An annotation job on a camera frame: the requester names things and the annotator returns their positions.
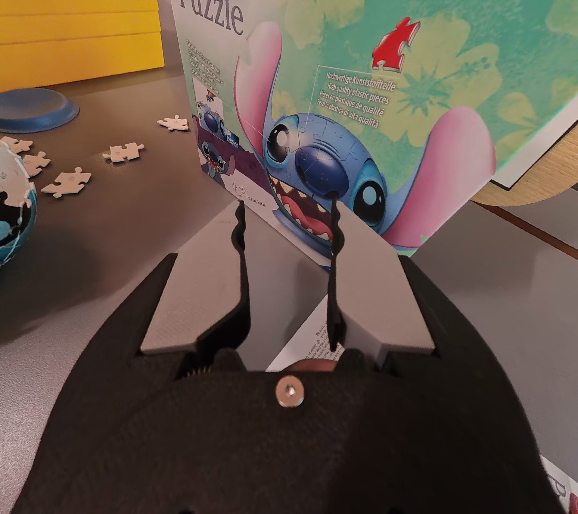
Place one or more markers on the white black-bordered paper sheet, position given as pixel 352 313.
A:
pixel 542 157

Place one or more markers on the white puzzle piece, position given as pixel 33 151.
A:
pixel 67 182
pixel 36 160
pixel 174 123
pixel 16 144
pixel 123 152

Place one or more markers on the partly built blue puzzle ball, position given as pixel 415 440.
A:
pixel 16 215

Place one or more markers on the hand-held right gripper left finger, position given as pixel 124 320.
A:
pixel 198 297

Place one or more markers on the blue round ball stand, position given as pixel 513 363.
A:
pixel 34 109

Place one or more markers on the round wooden board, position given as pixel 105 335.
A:
pixel 524 195

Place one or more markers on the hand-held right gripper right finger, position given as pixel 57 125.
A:
pixel 379 301

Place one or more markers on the green printed puzzle box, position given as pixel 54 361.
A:
pixel 406 71

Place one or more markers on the white printed leaflet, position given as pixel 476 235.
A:
pixel 307 333

